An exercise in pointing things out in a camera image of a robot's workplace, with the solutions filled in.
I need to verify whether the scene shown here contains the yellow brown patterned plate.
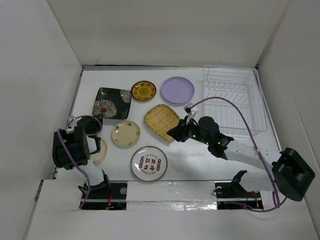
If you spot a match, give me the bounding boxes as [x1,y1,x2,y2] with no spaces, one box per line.
[131,80,157,102]

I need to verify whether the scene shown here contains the cream plate with motifs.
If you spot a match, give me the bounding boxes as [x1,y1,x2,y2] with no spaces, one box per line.
[111,120,141,149]

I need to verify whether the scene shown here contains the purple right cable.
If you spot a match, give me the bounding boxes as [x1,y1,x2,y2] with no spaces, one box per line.
[189,96,288,213]

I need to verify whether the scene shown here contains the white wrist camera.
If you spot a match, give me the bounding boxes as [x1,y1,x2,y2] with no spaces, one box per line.
[65,115,78,131]
[183,103,199,122]

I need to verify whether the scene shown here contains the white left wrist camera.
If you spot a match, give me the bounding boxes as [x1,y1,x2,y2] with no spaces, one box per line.
[65,115,78,131]

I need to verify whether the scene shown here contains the black floral square plate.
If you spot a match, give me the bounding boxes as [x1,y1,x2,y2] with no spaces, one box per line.
[92,87,132,120]

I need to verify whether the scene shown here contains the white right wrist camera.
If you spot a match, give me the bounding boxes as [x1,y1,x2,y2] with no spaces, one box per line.
[183,103,199,122]

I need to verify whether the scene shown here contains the white plate red characters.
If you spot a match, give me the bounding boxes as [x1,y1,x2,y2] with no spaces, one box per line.
[130,146,168,183]

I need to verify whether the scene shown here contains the cream plate with ink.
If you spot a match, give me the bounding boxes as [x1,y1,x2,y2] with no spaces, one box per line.
[90,138,108,166]

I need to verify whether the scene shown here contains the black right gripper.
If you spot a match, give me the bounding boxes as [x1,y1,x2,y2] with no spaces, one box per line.
[166,115,211,146]

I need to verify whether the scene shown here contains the bamboo weave pattern tray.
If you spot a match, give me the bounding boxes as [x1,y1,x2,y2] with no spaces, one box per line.
[144,104,181,143]

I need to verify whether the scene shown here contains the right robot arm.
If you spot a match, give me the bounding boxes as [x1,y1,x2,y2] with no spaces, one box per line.
[167,116,316,202]

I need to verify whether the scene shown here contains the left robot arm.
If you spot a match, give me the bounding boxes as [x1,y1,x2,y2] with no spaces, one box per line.
[52,113,113,199]

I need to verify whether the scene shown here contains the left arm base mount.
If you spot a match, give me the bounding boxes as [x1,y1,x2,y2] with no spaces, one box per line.
[78,181,128,211]

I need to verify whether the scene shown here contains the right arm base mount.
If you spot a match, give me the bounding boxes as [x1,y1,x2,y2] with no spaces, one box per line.
[211,170,264,210]

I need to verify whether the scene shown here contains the white wire dish rack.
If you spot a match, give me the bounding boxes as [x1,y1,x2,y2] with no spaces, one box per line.
[202,65,268,139]

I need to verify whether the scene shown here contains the purple round plate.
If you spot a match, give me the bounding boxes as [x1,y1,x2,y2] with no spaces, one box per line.
[160,76,195,104]

